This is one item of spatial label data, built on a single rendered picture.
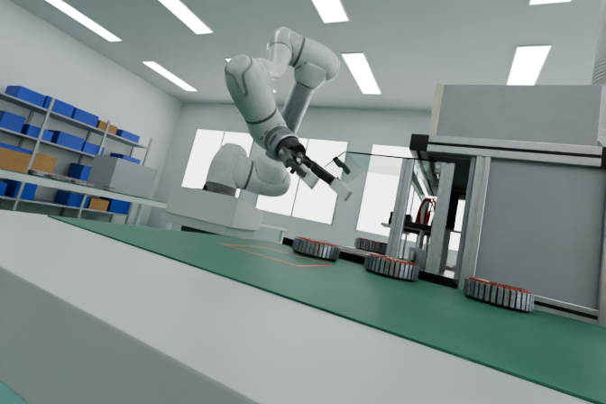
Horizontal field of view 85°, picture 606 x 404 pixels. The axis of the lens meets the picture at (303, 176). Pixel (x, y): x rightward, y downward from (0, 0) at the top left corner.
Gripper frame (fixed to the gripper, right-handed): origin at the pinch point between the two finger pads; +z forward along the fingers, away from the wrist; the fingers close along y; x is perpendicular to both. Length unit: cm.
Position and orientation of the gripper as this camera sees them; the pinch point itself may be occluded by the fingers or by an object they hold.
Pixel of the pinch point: (330, 188)
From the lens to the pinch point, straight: 79.9
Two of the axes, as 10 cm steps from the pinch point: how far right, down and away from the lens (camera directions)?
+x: 5.4, -8.1, -2.0
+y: -6.5, -2.5, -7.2
